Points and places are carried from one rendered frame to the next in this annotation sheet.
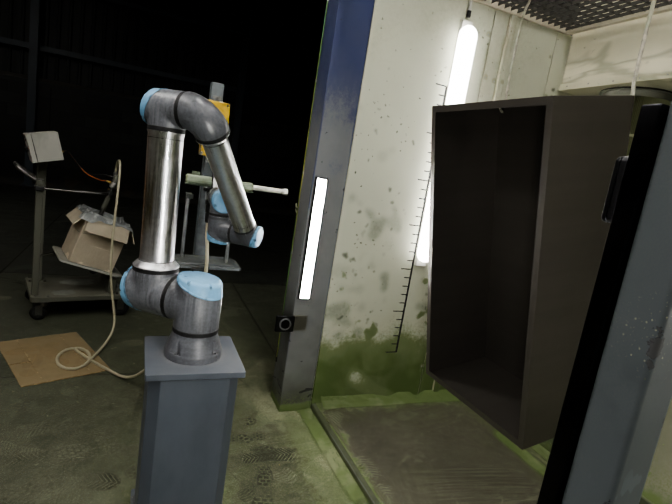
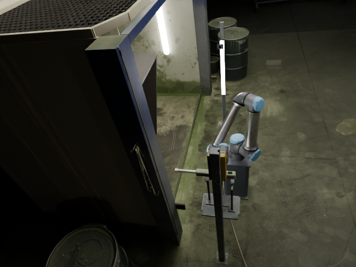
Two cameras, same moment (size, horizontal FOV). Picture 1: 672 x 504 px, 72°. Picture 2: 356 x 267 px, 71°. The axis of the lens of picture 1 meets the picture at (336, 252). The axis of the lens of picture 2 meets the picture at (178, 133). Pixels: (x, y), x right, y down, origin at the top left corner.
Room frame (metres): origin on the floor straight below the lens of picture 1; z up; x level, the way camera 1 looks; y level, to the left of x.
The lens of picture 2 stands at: (3.23, 1.27, 2.77)
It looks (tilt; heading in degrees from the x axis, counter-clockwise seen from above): 42 degrees down; 224
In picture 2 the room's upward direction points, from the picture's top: 11 degrees counter-clockwise
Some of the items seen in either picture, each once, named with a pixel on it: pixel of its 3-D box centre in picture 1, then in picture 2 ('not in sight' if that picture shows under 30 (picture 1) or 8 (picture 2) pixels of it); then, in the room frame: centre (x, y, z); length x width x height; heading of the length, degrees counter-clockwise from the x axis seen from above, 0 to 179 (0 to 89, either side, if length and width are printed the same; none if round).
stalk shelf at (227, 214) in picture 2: (203, 262); (220, 205); (2.21, 0.63, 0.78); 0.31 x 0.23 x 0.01; 114
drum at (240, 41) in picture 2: not in sight; (233, 55); (-0.99, -0.89, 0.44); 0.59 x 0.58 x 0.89; 38
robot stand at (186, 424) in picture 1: (183, 437); (236, 172); (1.49, 0.43, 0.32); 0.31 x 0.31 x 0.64; 24
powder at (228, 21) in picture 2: not in sight; (222, 23); (-1.44, -1.36, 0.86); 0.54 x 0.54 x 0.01
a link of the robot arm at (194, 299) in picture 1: (196, 300); (237, 143); (1.49, 0.44, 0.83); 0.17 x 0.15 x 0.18; 74
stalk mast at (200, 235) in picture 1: (199, 248); (219, 218); (2.34, 0.69, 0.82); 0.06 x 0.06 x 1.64; 24
